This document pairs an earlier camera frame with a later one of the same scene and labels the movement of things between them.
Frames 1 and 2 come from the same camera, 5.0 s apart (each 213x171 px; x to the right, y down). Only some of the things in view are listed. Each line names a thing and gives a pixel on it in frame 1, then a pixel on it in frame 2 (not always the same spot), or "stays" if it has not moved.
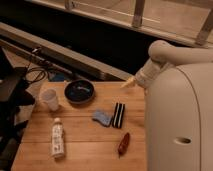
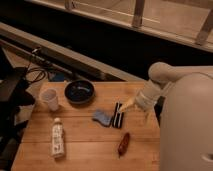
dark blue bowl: x=79 y=91 stays
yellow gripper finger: x=129 y=82 to x=132 y=102
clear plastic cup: x=49 y=98 stays
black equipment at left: x=13 y=93 stays
